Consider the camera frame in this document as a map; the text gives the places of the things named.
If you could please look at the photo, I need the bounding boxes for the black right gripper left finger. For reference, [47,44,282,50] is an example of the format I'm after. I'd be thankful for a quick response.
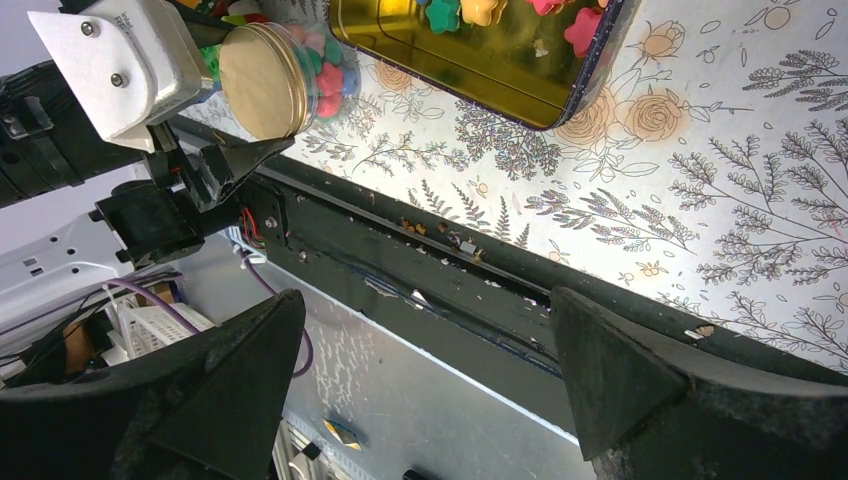
[1,289,306,479]

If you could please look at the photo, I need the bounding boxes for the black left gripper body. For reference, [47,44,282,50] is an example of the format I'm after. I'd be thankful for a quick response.
[1,61,240,266]

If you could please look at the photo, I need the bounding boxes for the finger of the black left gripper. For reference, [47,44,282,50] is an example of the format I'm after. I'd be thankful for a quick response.
[198,136,295,209]

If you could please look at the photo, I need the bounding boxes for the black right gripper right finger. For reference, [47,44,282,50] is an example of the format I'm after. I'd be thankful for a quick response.
[551,287,847,479]

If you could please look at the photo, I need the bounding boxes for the white round jar lid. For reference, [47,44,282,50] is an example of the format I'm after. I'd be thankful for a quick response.
[218,22,318,140]

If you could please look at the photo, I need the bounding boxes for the gold tin star candies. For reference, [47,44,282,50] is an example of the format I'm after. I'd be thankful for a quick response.
[326,1,640,130]

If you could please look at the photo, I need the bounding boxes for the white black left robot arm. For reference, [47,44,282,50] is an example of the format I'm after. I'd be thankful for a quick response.
[1,61,293,328]

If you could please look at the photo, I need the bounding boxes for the floral tablecloth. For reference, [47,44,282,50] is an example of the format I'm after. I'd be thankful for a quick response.
[178,0,848,376]

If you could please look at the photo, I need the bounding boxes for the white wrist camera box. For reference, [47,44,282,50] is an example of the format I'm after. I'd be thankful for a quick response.
[28,0,214,153]

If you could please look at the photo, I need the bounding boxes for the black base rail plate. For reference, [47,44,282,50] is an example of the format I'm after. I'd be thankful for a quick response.
[168,115,848,439]

